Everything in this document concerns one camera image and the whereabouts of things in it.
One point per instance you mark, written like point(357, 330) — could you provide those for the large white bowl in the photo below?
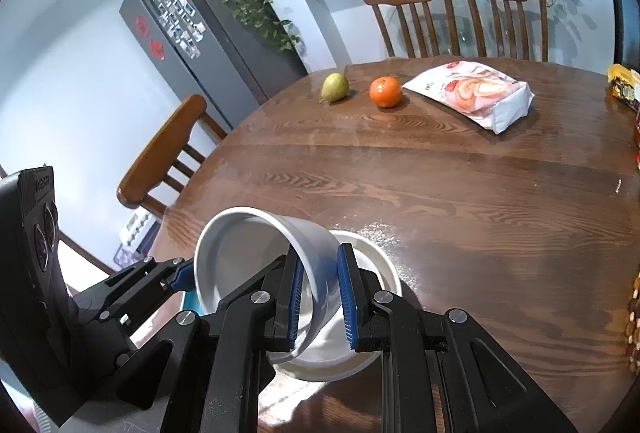
point(380, 273)

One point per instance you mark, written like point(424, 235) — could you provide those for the green pear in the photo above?
point(334, 88)

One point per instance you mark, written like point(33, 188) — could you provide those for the orange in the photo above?
point(386, 92)

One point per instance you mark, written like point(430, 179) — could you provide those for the white cup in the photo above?
point(250, 243)

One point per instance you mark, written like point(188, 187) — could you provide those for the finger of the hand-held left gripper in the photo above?
point(181, 275)

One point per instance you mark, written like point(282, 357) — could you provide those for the blue oval plate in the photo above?
point(192, 305)

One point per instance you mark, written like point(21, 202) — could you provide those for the yellow snack packet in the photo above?
point(625, 88)

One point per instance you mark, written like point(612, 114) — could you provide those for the wooden chair curved backrest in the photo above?
point(160, 153)

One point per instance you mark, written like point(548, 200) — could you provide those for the wooden beaded mat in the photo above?
point(634, 323)

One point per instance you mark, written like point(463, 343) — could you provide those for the white snack bag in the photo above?
point(475, 93)

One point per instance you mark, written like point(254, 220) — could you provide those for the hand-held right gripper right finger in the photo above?
point(348, 300)

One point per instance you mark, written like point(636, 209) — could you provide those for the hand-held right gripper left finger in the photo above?
point(294, 300)

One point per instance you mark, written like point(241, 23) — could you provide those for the grey refrigerator with magnets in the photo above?
point(210, 48)

